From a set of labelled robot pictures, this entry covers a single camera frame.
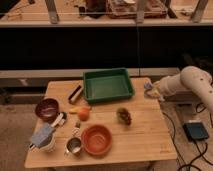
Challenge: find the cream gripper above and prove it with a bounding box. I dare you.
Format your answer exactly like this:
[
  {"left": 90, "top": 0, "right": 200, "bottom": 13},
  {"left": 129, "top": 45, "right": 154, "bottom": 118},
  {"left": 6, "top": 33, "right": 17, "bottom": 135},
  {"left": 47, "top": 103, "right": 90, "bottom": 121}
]
[{"left": 145, "top": 86, "right": 164, "bottom": 101}]

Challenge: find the green plastic tray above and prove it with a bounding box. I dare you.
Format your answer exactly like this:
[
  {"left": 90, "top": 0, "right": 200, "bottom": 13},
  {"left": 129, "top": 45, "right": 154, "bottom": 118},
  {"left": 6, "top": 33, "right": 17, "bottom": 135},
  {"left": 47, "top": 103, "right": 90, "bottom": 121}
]
[{"left": 83, "top": 68, "right": 135, "bottom": 104}]

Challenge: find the grey blue towel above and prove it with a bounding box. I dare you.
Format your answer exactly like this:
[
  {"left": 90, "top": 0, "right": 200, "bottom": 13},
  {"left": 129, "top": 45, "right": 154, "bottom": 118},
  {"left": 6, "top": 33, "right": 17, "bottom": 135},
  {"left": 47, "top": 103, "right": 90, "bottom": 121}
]
[{"left": 144, "top": 82, "right": 154, "bottom": 90}]

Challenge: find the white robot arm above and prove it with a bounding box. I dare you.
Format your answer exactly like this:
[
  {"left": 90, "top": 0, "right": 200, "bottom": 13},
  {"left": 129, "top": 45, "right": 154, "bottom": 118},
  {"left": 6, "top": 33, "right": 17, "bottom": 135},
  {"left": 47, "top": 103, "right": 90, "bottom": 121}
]
[{"left": 144, "top": 66, "right": 213, "bottom": 114}]

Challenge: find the brown pinecone toy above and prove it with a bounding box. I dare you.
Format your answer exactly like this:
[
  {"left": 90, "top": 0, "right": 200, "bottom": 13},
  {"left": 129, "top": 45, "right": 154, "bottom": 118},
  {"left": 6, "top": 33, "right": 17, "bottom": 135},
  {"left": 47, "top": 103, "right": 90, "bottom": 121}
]
[{"left": 116, "top": 107, "right": 131, "bottom": 125}]

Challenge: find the wooden table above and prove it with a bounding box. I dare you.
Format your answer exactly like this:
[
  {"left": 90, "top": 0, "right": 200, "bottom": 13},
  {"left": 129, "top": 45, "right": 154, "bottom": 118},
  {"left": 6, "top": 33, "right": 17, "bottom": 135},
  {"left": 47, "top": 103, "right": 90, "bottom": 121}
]
[{"left": 25, "top": 78, "right": 177, "bottom": 168}]

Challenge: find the black foot pedal box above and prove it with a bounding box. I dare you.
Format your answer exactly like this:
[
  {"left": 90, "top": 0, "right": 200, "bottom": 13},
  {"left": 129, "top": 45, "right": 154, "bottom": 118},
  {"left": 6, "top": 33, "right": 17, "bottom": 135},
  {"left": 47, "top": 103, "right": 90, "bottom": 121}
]
[{"left": 183, "top": 122, "right": 209, "bottom": 141}]

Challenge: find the orange fruit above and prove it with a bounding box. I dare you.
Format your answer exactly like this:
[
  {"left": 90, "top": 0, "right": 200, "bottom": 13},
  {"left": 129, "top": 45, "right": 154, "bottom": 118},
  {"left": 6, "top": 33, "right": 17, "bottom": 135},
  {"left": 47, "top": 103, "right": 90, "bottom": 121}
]
[{"left": 77, "top": 108, "right": 90, "bottom": 121}]

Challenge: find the black scrub brush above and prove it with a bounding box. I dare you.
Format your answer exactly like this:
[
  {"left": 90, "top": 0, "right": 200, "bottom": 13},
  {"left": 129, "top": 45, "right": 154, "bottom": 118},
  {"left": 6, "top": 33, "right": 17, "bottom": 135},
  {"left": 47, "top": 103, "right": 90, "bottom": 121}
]
[{"left": 68, "top": 85, "right": 83, "bottom": 104}]

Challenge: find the orange bowl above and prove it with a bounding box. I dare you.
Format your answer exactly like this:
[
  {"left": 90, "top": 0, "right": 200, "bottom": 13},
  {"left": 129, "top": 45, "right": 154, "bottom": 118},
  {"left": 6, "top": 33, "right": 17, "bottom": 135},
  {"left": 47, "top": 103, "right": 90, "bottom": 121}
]
[{"left": 81, "top": 124, "right": 112, "bottom": 156}]

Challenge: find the yellow banana toy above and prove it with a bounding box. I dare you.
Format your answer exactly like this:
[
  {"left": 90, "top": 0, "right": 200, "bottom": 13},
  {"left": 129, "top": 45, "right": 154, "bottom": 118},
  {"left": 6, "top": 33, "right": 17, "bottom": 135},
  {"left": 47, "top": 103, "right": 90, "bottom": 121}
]
[{"left": 69, "top": 107, "right": 81, "bottom": 114}]

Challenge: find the small dark green object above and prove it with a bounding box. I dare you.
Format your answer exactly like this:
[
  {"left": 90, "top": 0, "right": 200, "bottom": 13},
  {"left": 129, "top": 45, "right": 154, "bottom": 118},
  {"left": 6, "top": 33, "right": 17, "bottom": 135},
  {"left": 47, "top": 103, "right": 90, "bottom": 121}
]
[{"left": 75, "top": 122, "right": 81, "bottom": 129}]

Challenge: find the metal cup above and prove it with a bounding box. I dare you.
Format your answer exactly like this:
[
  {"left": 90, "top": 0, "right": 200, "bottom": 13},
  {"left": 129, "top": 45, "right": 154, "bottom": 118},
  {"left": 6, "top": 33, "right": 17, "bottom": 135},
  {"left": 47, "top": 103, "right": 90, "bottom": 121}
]
[{"left": 65, "top": 137, "right": 82, "bottom": 156}]

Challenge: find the dark red bowl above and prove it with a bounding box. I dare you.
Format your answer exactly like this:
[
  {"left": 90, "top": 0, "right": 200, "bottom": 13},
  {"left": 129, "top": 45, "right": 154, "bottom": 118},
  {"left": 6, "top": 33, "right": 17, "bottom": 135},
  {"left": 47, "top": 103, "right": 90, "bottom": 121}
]
[{"left": 35, "top": 98, "right": 59, "bottom": 123}]

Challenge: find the white mug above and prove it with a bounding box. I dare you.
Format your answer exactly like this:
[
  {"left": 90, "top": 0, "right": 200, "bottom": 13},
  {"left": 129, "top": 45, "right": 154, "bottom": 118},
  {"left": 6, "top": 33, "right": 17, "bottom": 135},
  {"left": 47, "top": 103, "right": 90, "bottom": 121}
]
[{"left": 29, "top": 137, "right": 56, "bottom": 152}]

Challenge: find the blue grey cloth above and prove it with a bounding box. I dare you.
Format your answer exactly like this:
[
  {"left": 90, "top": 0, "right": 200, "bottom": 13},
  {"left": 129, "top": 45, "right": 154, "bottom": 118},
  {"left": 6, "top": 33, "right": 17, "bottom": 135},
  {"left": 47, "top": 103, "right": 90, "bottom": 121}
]
[{"left": 29, "top": 123, "right": 55, "bottom": 149}]

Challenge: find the black floor cable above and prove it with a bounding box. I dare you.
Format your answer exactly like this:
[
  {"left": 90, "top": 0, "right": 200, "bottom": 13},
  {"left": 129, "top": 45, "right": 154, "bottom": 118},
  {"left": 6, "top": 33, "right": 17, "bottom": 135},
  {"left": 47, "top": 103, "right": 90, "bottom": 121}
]
[{"left": 162, "top": 103, "right": 213, "bottom": 171}]

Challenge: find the white black handled tool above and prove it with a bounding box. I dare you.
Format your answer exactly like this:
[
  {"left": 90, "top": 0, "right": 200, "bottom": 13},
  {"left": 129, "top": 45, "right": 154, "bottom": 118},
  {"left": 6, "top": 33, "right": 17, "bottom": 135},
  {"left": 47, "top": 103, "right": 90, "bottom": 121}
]
[{"left": 51, "top": 112, "right": 67, "bottom": 127}]

